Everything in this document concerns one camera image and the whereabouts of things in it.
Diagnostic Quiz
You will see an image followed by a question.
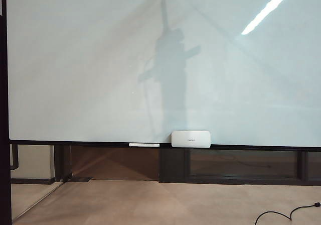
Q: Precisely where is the white marker with black cap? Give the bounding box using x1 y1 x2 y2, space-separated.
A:
128 142 161 148

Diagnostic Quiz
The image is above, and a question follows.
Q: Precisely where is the white whiteboard eraser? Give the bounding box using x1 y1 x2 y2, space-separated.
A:
171 130 211 148

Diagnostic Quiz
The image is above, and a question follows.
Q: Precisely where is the white glass whiteboard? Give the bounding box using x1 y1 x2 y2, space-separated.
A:
6 0 321 152

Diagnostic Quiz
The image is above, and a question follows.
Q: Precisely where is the black framed glass partition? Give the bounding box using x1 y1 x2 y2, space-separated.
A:
159 147 321 185

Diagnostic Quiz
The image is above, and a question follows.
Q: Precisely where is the black floor plate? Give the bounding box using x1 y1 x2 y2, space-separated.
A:
71 176 93 183

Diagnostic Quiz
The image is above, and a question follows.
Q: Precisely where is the clear glass side partition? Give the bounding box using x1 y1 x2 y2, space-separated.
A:
10 144 63 222

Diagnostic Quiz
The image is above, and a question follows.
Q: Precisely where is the black door handle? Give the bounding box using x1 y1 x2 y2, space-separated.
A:
10 144 20 172

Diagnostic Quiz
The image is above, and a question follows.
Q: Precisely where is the black whiteboard stand frame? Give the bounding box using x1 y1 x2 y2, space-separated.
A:
0 0 13 225

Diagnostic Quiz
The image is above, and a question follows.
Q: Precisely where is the black power cable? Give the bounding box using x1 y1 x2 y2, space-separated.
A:
255 202 321 225

